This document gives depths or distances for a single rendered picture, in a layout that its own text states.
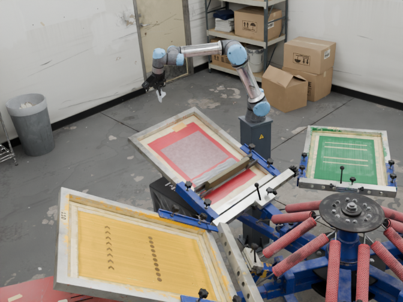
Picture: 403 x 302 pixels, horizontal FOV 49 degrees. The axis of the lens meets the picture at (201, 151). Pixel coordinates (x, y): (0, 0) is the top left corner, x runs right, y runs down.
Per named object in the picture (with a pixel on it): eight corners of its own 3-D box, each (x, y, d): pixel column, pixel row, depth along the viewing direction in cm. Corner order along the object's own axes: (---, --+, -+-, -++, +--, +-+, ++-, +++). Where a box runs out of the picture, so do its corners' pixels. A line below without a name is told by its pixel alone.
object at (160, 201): (156, 232, 322) (149, 186, 300) (160, 230, 324) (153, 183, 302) (200, 263, 292) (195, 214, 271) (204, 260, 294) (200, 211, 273)
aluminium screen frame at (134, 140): (127, 141, 283) (128, 137, 280) (194, 110, 316) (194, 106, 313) (211, 222, 248) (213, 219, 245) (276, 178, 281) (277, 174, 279)
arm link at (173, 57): (182, 50, 282) (165, 49, 280) (184, 56, 273) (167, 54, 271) (182, 62, 286) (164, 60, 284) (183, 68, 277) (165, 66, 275)
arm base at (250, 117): (258, 112, 330) (258, 100, 325) (270, 120, 318) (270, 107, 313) (241, 117, 325) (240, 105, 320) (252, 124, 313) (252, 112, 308)
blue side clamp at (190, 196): (174, 190, 262) (176, 183, 257) (181, 187, 264) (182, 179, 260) (209, 224, 248) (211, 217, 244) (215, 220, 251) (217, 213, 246)
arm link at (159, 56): (167, 54, 269) (153, 53, 268) (165, 69, 277) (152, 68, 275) (166, 47, 275) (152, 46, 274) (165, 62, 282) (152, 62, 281)
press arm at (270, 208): (253, 206, 257) (256, 201, 253) (260, 201, 260) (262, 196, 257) (276, 225, 249) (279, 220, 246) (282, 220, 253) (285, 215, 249)
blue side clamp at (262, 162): (237, 153, 293) (240, 146, 289) (242, 150, 296) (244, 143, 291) (271, 181, 280) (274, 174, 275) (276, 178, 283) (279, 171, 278)
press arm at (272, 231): (181, 189, 309) (180, 182, 306) (188, 186, 313) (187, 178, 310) (338, 280, 230) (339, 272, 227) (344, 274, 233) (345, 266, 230)
